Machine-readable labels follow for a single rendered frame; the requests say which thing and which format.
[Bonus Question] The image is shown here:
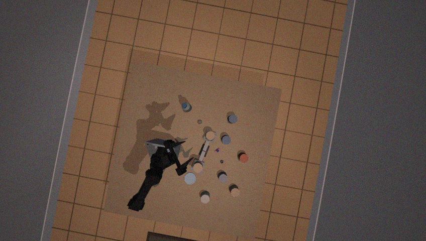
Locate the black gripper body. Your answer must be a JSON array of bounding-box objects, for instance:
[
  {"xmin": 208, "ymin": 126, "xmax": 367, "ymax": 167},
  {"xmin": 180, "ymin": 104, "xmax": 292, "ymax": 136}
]
[{"xmin": 160, "ymin": 140, "xmax": 187, "ymax": 176}]

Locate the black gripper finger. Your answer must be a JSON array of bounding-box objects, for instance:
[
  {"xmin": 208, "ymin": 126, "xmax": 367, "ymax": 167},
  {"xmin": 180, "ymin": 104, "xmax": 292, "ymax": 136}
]
[
  {"xmin": 169, "ymin": 141, "xmax": 185, "ymax": 147},
  {"xmin": 180, "ymin": 157, "xmax": 193, "ymax": 171}
]

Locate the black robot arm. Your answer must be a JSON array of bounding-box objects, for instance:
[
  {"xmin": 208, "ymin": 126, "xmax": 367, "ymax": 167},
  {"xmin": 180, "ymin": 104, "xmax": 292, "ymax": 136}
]
[{"xmin": 127, "ymin": 147, "xmax": 174, "ymax": 211}]

